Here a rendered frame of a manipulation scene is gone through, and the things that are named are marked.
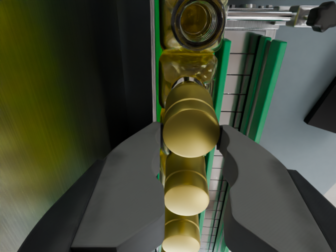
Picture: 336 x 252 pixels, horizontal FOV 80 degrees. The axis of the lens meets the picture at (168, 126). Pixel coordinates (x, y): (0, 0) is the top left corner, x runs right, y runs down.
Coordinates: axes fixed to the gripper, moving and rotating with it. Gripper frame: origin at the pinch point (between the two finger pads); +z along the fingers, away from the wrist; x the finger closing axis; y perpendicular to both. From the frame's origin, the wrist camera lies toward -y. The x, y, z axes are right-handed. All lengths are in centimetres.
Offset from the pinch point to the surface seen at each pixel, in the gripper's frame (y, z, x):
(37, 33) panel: -4.5, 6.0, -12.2
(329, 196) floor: 126, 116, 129
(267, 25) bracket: -4.4, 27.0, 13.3
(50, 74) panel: -1.1, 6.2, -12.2
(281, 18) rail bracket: -5.6, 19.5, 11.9
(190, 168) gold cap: 4.2, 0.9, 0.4
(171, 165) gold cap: 4.7, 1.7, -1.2
